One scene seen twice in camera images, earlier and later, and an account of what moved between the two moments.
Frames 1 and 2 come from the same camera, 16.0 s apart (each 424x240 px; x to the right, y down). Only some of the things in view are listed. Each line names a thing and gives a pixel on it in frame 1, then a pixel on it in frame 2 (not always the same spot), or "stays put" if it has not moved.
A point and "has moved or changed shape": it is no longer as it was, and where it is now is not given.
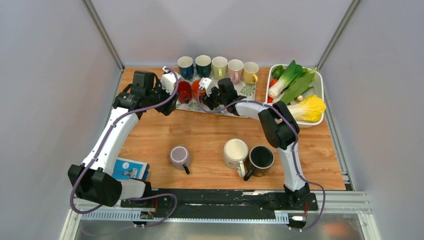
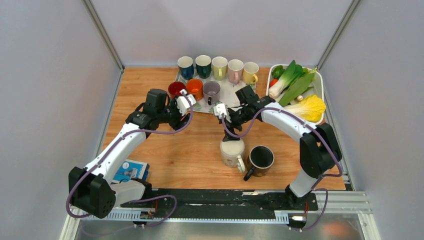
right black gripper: [208, 101] to [231, 125]
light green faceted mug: [219, 67] stays put
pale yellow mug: [250, 70] stays put
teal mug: [203, 63] stays put
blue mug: [185, 65] stays put
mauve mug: [180, 158] has moved or changed shape
